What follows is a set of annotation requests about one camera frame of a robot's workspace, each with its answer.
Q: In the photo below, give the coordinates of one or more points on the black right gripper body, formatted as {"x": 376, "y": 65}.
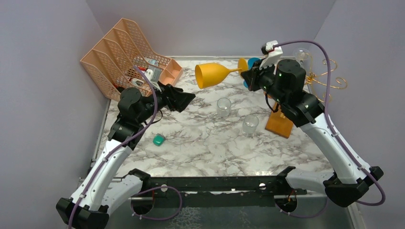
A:
{"x": 265, "y": 77}

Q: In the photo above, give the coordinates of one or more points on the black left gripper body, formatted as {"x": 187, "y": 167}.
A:
{"x": 161, "y": 97}

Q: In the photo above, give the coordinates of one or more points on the yellow plastic wine glass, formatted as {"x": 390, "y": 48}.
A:
{"x": 212, "y": 74}

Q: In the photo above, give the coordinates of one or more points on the clear tumbler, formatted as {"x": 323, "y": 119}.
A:
{"x": 223, "y": 107}
{"x": 250, "y": 124}

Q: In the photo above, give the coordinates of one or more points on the clear wine glass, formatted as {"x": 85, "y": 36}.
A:
{"x": 301, "y": 54}

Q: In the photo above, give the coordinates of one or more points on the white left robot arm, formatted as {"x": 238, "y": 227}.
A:
{"x": 92, "y": 204}

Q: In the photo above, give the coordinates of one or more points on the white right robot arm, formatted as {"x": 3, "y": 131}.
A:
{"x": 351, "y": 176}

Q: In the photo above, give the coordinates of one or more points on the blue plastic wine glass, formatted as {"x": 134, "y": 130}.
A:
{"x": 250, "y": 63}

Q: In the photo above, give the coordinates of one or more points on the wooden rack base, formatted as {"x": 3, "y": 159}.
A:
{"x": 279, "y": 124}

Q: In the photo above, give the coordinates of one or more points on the green small box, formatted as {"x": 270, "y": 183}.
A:
{"x": 158, "y": 139}

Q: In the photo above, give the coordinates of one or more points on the peach plastic file organizer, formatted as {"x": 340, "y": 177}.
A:
{"x": 110, "y": 62}

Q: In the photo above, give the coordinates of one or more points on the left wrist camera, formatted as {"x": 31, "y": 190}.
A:
{"x": 153, "y": 74}

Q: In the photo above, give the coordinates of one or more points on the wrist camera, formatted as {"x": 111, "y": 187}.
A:
{"x": 271, "y": 54}
{"x": 153, "y": 74}

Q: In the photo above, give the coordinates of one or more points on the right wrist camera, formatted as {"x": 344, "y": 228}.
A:
{"x": 271, "y": 54}

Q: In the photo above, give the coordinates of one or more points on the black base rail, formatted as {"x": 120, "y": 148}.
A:
{"x": 209, "y": 192}

